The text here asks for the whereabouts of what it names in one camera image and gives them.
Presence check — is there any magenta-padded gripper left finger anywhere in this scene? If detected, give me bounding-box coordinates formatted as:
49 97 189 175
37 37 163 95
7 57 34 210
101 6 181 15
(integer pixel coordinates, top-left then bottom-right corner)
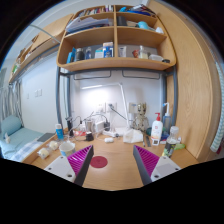
43 144 95 187

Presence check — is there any black electric shaver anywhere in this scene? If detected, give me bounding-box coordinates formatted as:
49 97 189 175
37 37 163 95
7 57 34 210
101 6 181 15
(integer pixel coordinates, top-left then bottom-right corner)
65 116 74 137

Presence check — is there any white desk lamp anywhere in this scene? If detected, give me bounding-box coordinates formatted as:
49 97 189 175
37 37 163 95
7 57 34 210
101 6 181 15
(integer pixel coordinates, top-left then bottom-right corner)
80 82 132 136

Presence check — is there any grey metal desk frame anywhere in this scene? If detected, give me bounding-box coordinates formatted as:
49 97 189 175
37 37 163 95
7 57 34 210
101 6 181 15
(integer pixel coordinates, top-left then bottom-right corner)
54 64 178 134

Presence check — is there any white power strip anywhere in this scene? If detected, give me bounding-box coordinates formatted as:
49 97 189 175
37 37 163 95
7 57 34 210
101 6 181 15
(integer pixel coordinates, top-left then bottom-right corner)
101 129 118 138

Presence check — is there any wrapped pale bun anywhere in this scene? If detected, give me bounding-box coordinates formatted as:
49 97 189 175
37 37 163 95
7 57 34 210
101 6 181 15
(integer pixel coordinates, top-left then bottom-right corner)
48 140 60 151
37 147 51 159

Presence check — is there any teal pillow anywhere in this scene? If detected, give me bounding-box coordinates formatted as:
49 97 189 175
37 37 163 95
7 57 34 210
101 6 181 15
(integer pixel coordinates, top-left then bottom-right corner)
0 115 24 138

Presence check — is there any white pump bottle red top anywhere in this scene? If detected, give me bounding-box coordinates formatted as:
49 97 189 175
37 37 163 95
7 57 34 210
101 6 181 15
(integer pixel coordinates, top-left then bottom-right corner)
150 112 164 146

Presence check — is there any wooden shelf unit with items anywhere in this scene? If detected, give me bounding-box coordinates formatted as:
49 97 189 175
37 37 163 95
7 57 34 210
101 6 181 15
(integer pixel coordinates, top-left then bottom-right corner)
55 3 177 73

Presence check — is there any wooden tree creature figurine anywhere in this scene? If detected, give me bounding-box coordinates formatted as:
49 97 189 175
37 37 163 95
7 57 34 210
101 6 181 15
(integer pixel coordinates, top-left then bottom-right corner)
132 103 150 132

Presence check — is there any clear bottle with dark label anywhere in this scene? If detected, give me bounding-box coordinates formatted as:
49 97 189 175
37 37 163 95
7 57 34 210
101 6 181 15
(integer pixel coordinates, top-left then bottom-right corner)
161 125 181 159

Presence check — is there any white green striped towel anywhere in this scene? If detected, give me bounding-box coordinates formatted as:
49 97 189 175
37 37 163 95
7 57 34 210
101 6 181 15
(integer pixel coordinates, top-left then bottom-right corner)
209 59 224 154

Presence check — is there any white charger block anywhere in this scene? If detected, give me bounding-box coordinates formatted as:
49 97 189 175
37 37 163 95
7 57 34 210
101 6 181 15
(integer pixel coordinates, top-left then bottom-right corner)
94 120 105 134

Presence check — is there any green packet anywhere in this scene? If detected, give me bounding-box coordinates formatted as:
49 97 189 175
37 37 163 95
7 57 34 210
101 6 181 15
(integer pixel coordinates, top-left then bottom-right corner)
173 143 186 151

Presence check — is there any wooden loft bed frame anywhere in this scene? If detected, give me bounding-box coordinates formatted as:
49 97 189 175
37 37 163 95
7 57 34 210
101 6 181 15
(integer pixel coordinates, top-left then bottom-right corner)
8 13 74 84

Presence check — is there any flat round red coaster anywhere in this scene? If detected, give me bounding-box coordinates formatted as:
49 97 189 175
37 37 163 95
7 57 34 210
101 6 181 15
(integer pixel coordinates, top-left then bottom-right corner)
90 155 109 169

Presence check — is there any blue tube with white cap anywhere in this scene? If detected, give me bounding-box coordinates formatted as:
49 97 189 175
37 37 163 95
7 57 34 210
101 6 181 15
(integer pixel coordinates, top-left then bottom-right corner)
55 123 65 141

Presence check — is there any clear blue spray bottle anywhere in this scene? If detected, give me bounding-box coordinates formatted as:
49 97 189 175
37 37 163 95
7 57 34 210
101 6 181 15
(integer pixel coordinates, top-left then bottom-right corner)
162 102 173 134

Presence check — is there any grey striped curtain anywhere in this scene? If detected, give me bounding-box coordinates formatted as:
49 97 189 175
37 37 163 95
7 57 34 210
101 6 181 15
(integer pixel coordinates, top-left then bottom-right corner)
0 81 23 123

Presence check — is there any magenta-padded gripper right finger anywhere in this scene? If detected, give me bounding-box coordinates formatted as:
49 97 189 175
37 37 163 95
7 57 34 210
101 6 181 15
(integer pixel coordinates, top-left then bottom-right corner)
133 145 182 186

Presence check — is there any bed with teal sheet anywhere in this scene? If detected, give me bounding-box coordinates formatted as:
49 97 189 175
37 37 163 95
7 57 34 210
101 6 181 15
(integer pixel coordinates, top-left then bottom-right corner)
0 128 56 161

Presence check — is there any white mug with blue print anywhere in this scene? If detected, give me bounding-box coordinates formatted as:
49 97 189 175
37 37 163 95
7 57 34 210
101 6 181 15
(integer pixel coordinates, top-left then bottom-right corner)
59 140 77 158

